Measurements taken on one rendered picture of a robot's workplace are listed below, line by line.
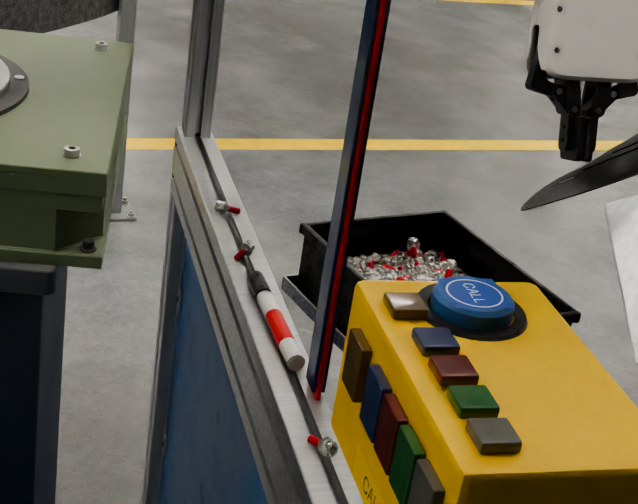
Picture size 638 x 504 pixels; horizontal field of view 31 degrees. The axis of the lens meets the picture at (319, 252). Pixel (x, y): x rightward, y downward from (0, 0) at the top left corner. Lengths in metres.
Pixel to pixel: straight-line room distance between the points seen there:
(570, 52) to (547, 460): 0.62
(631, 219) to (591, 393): 0.40
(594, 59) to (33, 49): 0.49
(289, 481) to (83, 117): 0.32
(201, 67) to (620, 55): 0.47
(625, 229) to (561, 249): 2.49
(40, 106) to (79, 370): 1.57
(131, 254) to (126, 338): 0.41
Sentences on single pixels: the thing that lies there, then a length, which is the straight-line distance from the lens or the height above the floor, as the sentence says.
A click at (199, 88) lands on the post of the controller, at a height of 0.92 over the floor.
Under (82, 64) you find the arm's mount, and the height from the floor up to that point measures 1.01.
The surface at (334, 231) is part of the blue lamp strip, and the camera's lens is 0.82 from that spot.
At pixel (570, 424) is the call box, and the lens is 0.50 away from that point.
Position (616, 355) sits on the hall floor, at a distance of 2.91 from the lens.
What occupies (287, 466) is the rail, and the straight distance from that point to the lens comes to 0.84.
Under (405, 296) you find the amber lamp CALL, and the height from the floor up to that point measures 1.08.
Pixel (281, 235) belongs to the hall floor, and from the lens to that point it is 3.15.
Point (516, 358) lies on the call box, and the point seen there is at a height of 1.07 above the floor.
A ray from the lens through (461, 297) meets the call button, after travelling 0.56.
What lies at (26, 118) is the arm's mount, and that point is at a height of 1.01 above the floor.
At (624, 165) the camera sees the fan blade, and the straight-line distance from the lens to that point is 1.02.
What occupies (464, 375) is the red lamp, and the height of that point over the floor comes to 1.08.
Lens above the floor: 1.33
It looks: 26 degrees down
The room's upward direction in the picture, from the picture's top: 9 degrees clockwise
